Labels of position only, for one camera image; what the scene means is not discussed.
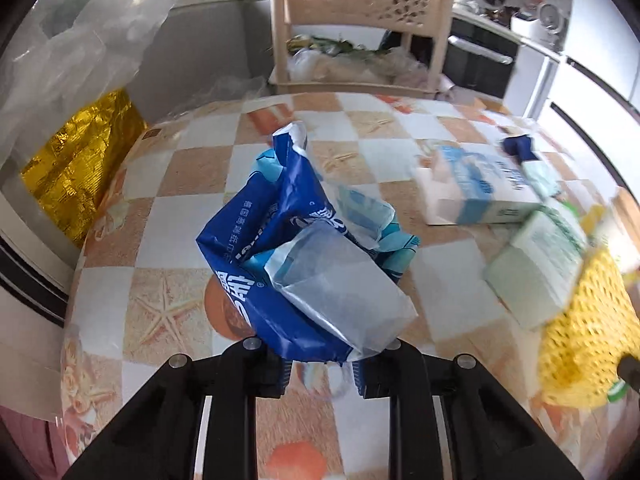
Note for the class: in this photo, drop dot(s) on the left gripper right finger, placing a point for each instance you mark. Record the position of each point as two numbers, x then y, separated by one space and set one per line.
399 374

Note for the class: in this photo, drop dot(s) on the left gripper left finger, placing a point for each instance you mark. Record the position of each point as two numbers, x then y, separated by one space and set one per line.
247 371

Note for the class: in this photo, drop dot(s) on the blue plastic wrapper bag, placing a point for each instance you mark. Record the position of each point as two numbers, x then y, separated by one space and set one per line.
313 266

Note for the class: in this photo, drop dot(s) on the white green milk carton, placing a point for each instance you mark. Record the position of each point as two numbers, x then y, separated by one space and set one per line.
535 273

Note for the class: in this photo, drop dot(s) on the yellow foam fruit net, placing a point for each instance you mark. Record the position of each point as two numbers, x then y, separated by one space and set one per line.
581 347

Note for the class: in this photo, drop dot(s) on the blue white carton box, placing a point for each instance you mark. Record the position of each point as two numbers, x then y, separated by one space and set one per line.
459 187

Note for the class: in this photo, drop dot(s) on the dark blue teal pouch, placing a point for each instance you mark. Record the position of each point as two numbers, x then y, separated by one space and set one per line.
539 173

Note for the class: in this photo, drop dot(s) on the small brown sachet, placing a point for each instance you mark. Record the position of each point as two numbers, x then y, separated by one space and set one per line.
151 133

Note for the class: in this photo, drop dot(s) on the gold foil bag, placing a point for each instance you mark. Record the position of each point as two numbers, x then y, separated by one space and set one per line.
69 176

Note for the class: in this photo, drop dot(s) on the black built-in oven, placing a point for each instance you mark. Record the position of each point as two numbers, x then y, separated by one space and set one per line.
478 59

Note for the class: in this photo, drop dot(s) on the white refrigerator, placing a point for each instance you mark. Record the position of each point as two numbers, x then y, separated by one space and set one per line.
585 97

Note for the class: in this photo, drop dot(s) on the white rice cooker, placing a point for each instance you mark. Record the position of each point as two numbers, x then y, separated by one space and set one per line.
546 25

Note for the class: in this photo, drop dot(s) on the clear plastic bag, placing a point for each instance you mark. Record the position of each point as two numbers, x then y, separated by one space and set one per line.
65 55

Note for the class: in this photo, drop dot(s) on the beige plastic shelf rack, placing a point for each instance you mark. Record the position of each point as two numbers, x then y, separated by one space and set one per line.
411 18

